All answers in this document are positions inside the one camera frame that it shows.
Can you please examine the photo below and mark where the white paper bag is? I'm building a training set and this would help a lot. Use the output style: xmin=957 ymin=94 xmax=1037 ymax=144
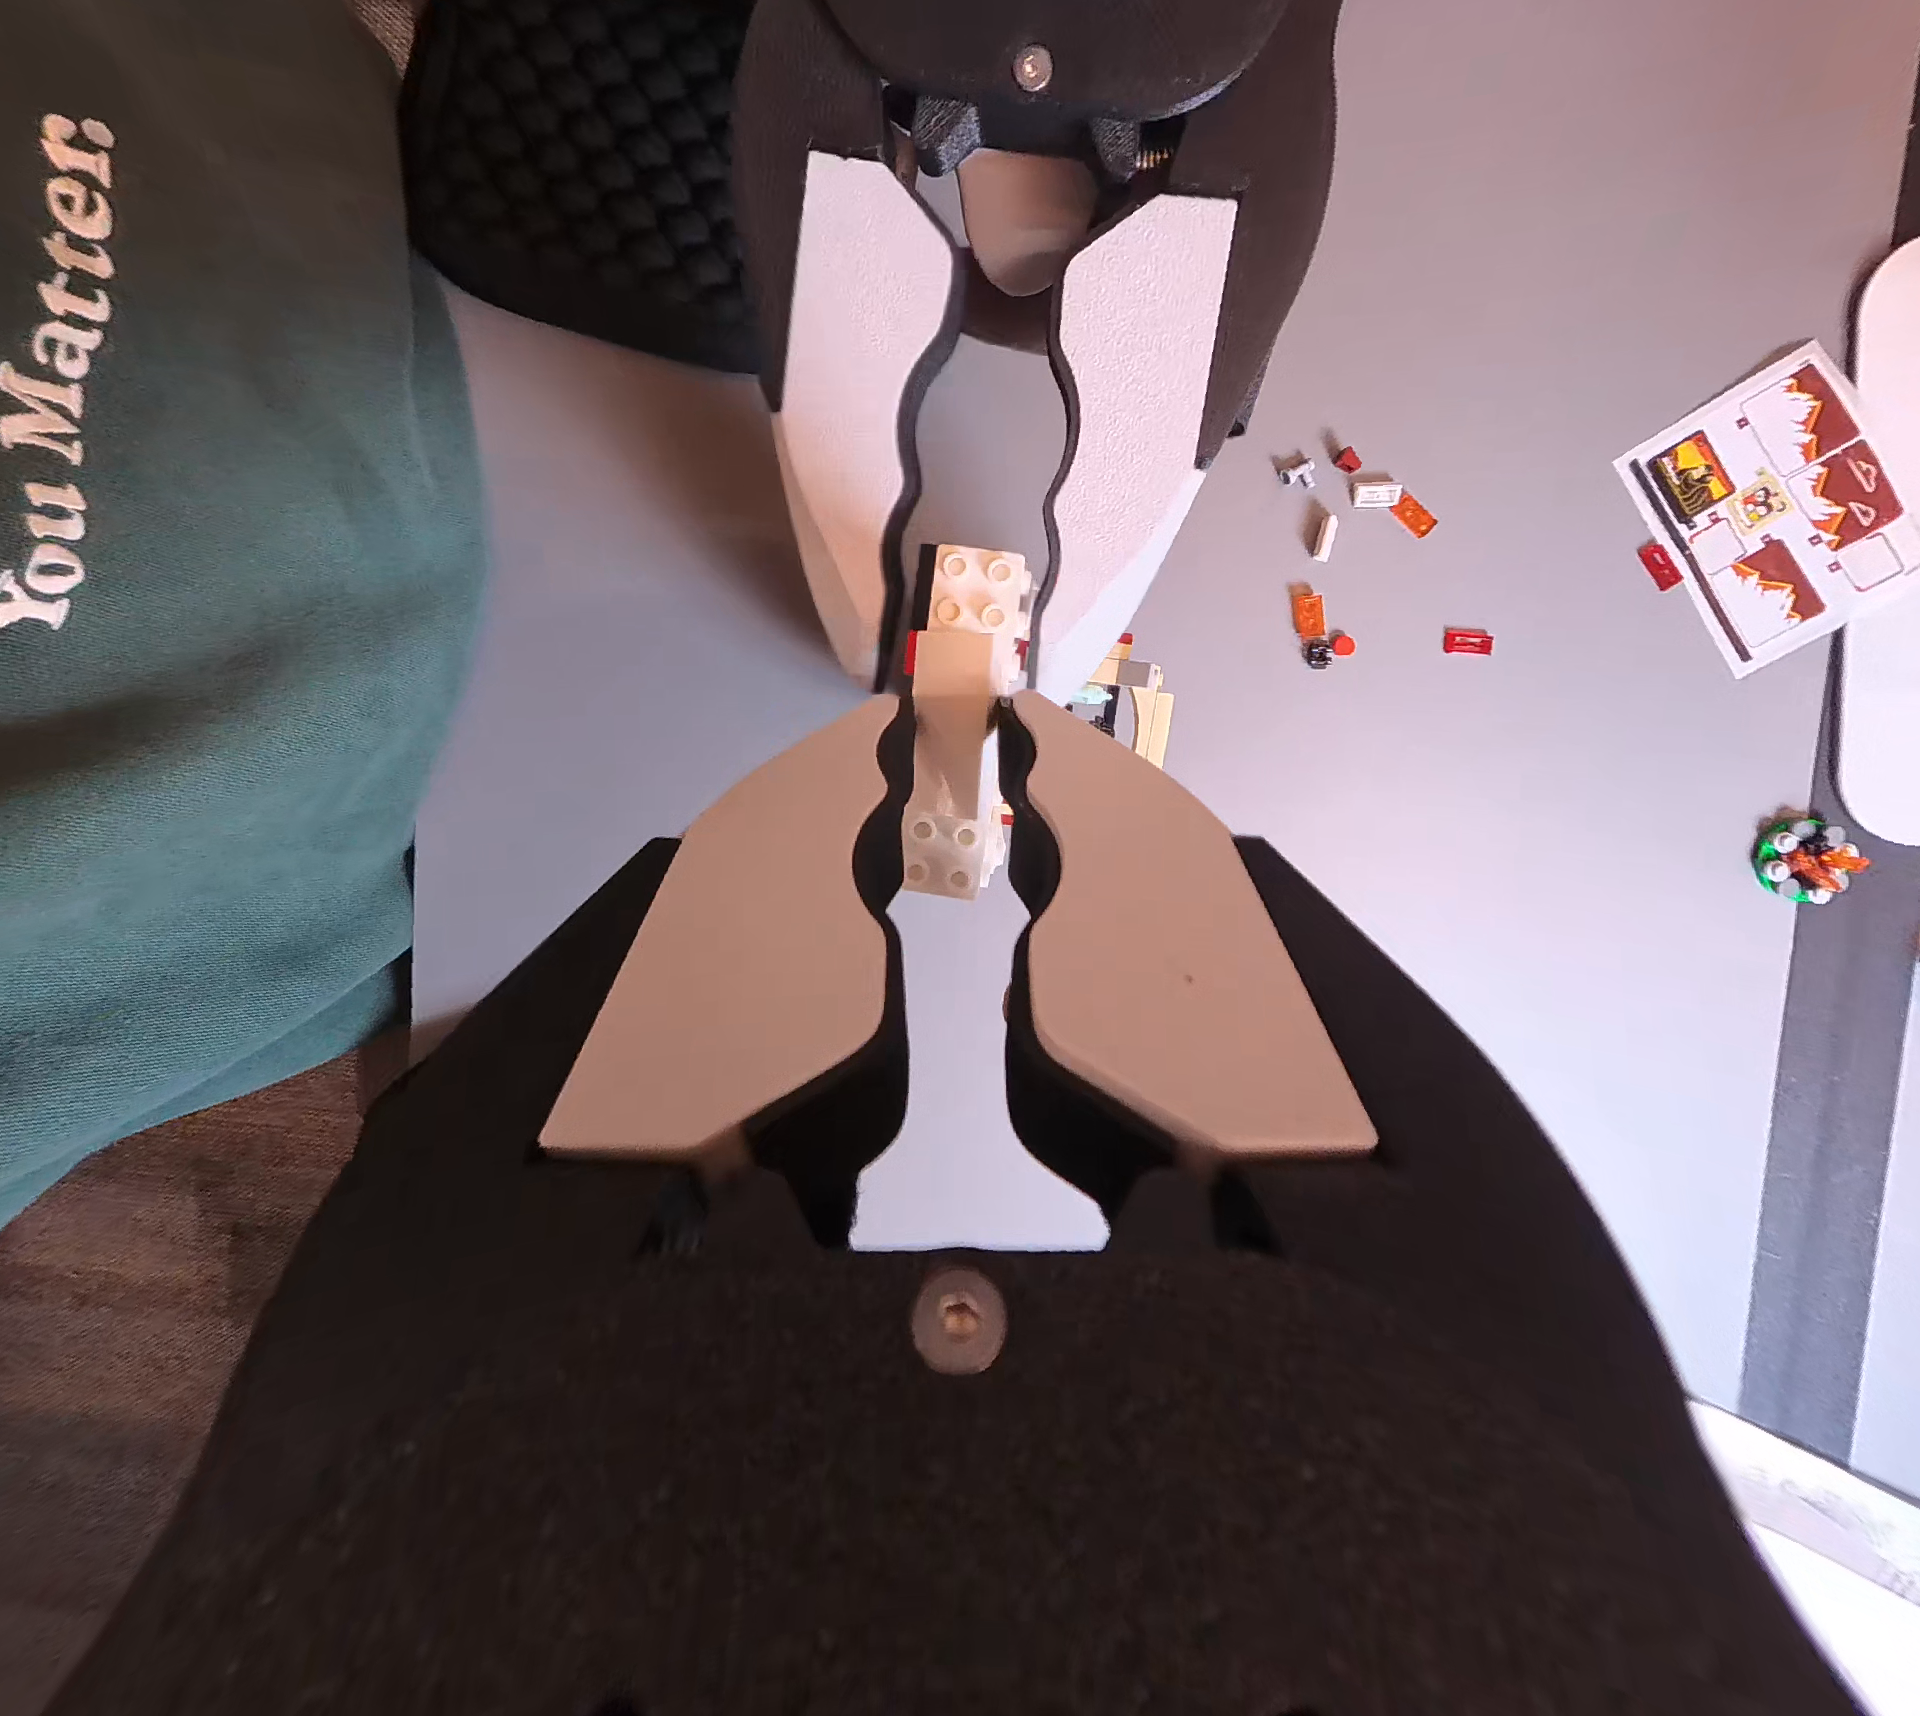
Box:
xmin=1687 ymin=1400 xmax=1920 ymax=1643

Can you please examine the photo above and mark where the grey desk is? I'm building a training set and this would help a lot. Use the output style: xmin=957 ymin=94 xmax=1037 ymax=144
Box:
xmin=405 ymin=0 xmax=1920 ymax=1598

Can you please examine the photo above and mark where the sticker sheet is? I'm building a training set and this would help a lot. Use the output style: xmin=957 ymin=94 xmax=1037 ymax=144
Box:
xmin=1613 ymin=338 xmax=1920 ymax=679

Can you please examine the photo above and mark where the red tan brick toy truck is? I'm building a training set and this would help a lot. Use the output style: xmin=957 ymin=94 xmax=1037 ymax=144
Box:
xmin=893 ymin=537 xmax=1181 ymax=908

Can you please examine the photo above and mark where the brick campfire on green base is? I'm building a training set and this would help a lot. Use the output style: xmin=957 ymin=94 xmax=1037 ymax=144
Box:
xmin=1752 ymin=809 xmax=1873 ymax=908

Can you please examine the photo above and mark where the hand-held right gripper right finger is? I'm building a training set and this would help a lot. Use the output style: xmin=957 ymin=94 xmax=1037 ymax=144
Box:
xmin=1003 ymin=690 xmax=1381 ymax=1165

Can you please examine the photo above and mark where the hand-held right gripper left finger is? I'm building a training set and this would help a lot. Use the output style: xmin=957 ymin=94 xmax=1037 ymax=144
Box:
xmin=537 ymin=692 xmax=910 ymax=1165

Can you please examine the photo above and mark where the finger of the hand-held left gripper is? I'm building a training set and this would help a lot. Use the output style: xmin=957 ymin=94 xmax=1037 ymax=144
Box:
xmin=776 ymin=151 xmax=971 ymax=696
xmin=1035 ymin=188 xmax=1245 ymax=696

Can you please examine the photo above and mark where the white plastic board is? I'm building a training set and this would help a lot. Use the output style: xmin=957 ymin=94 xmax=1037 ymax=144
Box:
xmin=1837 ymin=238 xmax=1920 ymax=847

